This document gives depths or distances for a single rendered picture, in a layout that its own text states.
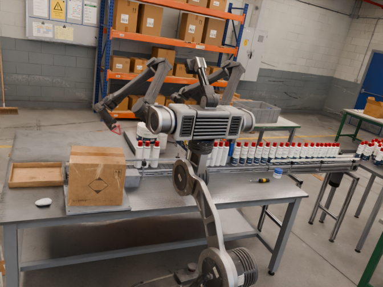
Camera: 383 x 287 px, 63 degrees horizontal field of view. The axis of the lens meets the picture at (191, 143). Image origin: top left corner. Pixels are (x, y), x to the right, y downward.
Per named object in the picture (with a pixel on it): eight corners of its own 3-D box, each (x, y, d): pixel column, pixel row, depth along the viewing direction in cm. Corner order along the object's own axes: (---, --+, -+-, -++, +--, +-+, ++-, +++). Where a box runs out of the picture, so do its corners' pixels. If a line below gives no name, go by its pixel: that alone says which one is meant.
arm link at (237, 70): (241, 56, 199) (249, 66, 205) (225, 60, 208) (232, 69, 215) (218, 114, 183) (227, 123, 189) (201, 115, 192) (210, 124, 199)
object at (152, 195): (227, 136, 355) (227, 134, 354) (308, 197, 245) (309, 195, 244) (15, 132, 265) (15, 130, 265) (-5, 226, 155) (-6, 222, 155)
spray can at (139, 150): (139, 165, 231) (143, 139, 224) (141, 168, 227) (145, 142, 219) (133, 165, 229) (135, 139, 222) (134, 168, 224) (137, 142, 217)
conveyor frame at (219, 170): (260, 165, 283) (261, 161, 282) (268, 171, 274) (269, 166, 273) (65, 171, 213) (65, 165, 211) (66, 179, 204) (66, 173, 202)
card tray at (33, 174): (61, 167, 218) (61, 162, 217) (63, 185, 197) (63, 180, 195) (12, 168, 206) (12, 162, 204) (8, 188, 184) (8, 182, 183)
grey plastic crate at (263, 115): (258, 114, 485) (261, 101, 477) (277, 123, 455) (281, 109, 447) (229, 115, 451) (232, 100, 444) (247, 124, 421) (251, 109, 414)
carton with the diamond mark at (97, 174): (118, 185, 205) (122, 147, 196) (122, 205, 184) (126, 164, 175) (69, 184, 195) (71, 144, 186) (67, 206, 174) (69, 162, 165)
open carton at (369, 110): (358, 112, 676) (364, 95, 663) (371, 113, 697) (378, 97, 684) (375, 118, 642) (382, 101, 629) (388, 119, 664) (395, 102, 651)
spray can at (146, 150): (146, 165, 233) (150, 139, 226) (149, 168, 229) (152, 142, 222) (139, 165, 231) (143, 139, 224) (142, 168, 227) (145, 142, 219)
